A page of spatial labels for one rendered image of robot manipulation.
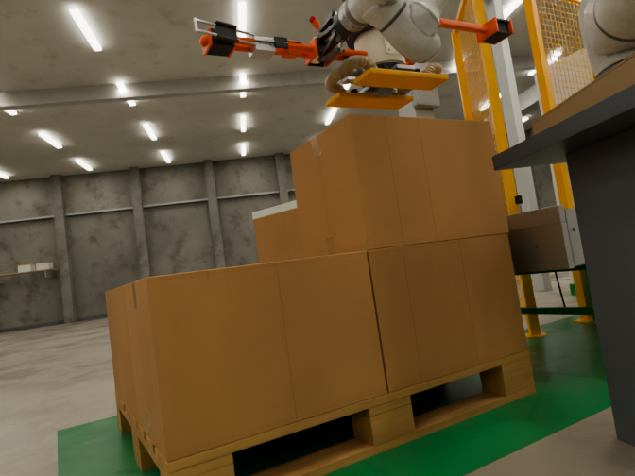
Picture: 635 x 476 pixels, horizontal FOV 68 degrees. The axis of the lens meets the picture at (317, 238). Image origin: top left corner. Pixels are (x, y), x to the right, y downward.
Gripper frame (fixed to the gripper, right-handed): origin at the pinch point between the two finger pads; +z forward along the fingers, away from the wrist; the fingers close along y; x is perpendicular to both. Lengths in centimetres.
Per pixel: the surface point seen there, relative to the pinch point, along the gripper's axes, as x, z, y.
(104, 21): 19, 662, -383
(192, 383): -58, -20, 94
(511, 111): 341, 185, -64
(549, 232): 62, -29, 71
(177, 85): 176, 861, -371
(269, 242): 55, 189, 46
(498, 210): 51, -19, 60
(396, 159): 10.3, -19.1, 42.3
